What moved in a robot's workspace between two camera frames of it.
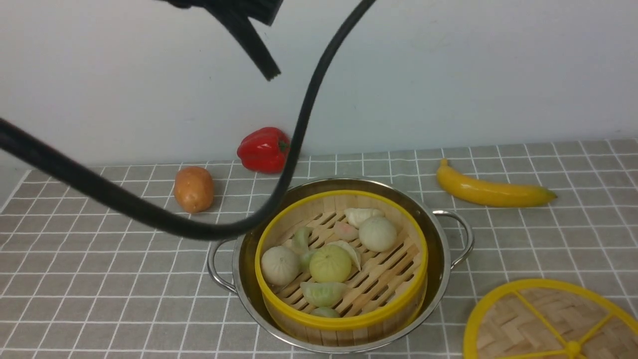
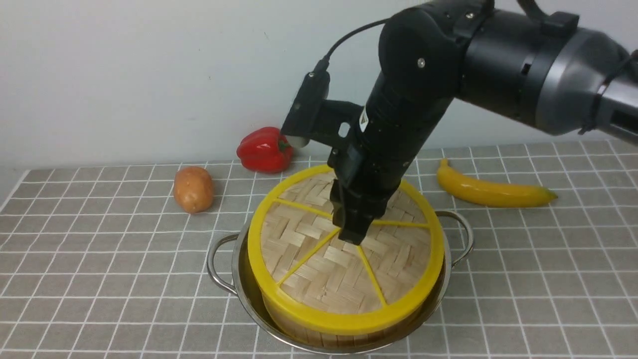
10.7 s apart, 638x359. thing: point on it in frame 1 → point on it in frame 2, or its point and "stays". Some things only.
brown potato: x=194 y=189 stays
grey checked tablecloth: x=89 y=269 stays
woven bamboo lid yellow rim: x=545 y=318 → x=305 y=272
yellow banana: x=491 y=194 stays
